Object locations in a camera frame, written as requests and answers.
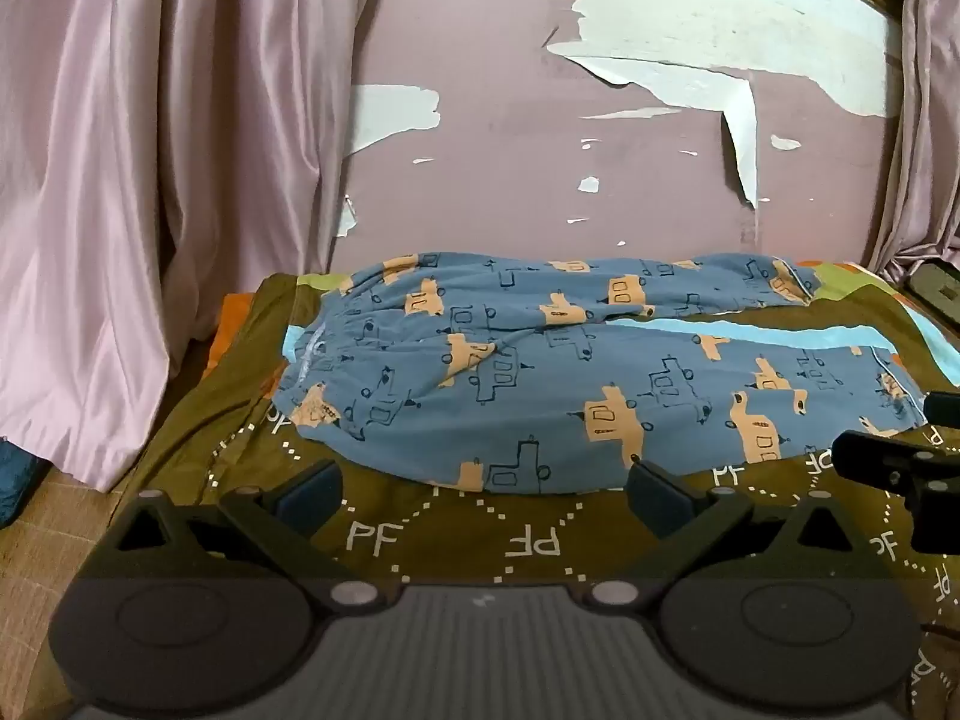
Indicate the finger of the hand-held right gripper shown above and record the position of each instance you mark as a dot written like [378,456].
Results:
[870,457]
[943,409]

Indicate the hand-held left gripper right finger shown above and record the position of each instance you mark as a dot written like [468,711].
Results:
[660,499]

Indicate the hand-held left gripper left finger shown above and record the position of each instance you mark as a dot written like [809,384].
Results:
[311,496]

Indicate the blue car-print pants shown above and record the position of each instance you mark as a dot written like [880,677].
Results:
[540,382]

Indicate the dark grid-patterned object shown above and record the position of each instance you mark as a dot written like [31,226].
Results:
[934,289]

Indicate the colourful printed blanket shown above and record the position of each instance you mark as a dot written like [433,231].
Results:
[450,532]

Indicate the pink curtain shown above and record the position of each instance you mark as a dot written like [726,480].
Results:
[926,142]
[150,187]

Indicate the dark blue cloth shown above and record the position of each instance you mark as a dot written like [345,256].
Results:
[15,484]

